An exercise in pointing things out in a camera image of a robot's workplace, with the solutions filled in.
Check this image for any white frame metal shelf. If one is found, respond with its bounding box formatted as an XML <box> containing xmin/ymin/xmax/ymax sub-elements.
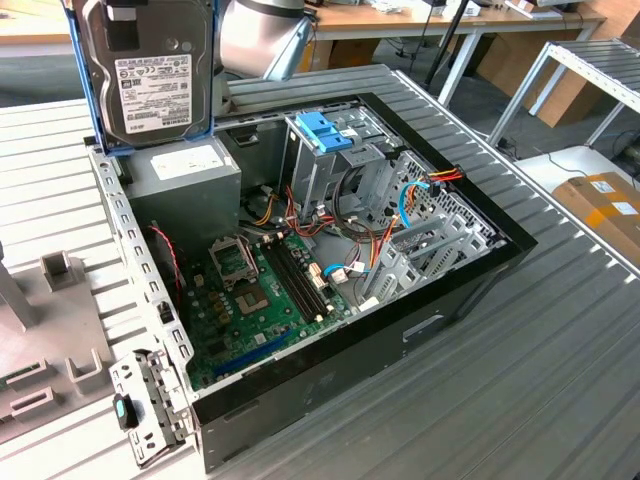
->
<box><xmin>487</xmin><ymin>37</ymin><xmax>640</xmax><ymax>146</ymax></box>

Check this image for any red yellow black power wire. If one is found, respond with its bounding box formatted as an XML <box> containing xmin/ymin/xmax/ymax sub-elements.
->
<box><xmin>369</xmin><ymin>167</ymin><xmax>466</xmax><ymax>274</ymax></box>

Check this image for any black cable bundle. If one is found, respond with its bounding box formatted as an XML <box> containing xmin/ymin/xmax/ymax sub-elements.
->
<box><xmin>332</xmin><ymin>162</ymin><xmax>389</xmax><ymax>241</ymax></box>

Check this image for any red black twisted wire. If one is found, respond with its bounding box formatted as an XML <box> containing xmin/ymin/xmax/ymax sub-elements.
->
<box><xmin>148</xmin><ymin>224</ymin><xmax>185</xmax><ymax>306</ymax></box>

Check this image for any grey power supply unit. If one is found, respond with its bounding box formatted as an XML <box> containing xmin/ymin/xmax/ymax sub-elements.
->
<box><xmin>119</xmin><ymin>139</ymin><xmax>244</xmax><ymax>261</ymax></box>

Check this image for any blue data wire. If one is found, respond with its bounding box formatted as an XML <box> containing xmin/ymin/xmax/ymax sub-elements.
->
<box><xmin>322</xmin><ymin>263</ymin><xmax>374</xmax><ymax>287</ymax></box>
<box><xmin>399</xmin><ymin>179</ymin><xmax>434</xmax><ymax>229</ymax></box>

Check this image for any white side table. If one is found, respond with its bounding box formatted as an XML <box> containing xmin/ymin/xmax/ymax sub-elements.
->
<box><xmin>514</xmin><ymin>144</ymin><xmax>640</xmax><ymax>201</ymax></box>

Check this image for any black tripod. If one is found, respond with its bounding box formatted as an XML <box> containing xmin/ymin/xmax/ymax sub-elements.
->
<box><xmin>422</xmin><ymin>0</ymin><xmax>474</xmax><ymax>86</ymax></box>

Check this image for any small brown cardboard box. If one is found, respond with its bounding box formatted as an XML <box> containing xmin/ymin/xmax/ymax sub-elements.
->
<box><xmin>312</xmin><ymin>39</ymin><xmax>381</xmax><ymax>71</ymax></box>

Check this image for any green RAM stick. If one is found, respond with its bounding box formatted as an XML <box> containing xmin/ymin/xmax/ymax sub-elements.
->
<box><xmin>0</xmin><ymin>365</ymin><xmax>40</xmax><ymax>392</ymax></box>

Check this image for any grey metal disk bay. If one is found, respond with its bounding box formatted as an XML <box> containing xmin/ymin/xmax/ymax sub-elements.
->
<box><xmin>357</xmin><ymin>149</ymin><xmax>509</xmax><ymax>314</ymax></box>

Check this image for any large brown cardboard box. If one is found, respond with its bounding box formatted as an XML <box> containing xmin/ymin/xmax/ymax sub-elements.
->
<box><xmin>474</xmin><ymin>29</ymin><xmax>609</xmax><ymax>129</ymax></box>

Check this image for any yellow orange wire bundle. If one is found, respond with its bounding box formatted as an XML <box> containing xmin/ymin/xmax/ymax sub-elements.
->
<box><xmin>252</xmin><ymin>193</ymin><xmax>279</xmax><ymax>226</ymax></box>

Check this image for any black RAM slot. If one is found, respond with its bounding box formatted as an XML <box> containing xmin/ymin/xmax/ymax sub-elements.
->
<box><xmin>279</xmin><ymin>237</ymin><xmax>334</xmax><ymax>315</ymax></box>
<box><xmin>274</xmin><ymin>239</ymin><xmax>328</xmax><ymax>318</ymax></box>
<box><xmin>262</xmin><ymin>242</ymin><xmax>317</xmax><ymax>324</ymax></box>
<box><xmin>268</xmin><ymin>241</ymin><xmax>323</xmax><ymax>321</ymax></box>

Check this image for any metal socket cover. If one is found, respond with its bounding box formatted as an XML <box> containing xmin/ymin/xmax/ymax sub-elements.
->
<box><xmin>207</xmin><ymin>237</ymin><xmax>259</xmax><ymax>291</ymax></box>

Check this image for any metal slot bracket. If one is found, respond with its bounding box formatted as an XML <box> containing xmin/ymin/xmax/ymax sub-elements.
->
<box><xmin>108</xmin><ymin>348</ymin><xmax>196</xmax><ymax>469</ymax></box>

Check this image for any green motherboard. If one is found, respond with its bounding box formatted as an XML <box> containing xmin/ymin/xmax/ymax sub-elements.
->
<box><xmin>182</xmin><ymin>232</ymin><xmax>351</xmax><ymax>391</ymax></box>

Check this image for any grey metal drive cage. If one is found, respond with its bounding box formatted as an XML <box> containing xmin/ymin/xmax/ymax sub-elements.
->
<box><xmin>278</xmin><ymin>107</ymin><xmax>404</xmax><ymax>226</ymax></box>

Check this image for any blue expansion slot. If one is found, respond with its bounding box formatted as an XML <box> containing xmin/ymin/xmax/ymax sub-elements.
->
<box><xmin>213</xmin><ymin>327</ymin><xmax>294</xmax><ymax>379</ymax></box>

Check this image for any CPU socket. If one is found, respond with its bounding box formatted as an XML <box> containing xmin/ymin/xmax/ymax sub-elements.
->
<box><xmin>234</xmin><ymin>284</ymin><xmax>274</xmax><ymax>317</ymax></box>

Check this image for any hard disk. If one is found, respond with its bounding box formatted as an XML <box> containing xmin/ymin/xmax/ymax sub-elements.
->
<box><xmin>64</xmin><ymin>0</ymin><xmax>216</xmax><ymax>154</ymax></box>

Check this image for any labelled cardboard box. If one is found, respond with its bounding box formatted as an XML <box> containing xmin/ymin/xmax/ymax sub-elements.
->
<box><xmin>552</xmin><ymin>172</ymin><xmax>640</xmax><ymax>256</ymax></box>

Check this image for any blue plastic drive latch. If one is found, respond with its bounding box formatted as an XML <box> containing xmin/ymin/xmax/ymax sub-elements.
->
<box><xmin>294</xmin><ymin>112</ymin><xmax>355</xmax><ymax>155</ymax></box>

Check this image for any black latch with teal tab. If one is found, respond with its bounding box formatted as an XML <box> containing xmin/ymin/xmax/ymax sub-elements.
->
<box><xmin>112</xmin><ymin>393</ymin><xmax>141</xmax><ymax>430</ymax></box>

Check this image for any mixed colour wire bundle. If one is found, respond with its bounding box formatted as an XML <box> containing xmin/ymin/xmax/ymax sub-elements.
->
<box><xmin>284</xmin><ymin>184</ymin><xmax>401</xmax><ymax>251</ymax></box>

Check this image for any grey parts rack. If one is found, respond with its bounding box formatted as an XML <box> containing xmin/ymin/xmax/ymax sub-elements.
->
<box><xmin>0</xmin><ymin>239</ymin><xmax>115</xmax><ymax>444</ymax></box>

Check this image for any black open PC case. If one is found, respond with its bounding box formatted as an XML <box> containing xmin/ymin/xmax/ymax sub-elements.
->
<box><xmin>82</xmin><ymin>91</ymin><xmax>540</xmax><ymax>475</ymax></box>

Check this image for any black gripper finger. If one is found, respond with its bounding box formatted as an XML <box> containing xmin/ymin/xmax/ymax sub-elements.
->
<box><xmin>105</xmin><ymin>0</ymin><xmax>141</xmax><ymax>52</ymax></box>

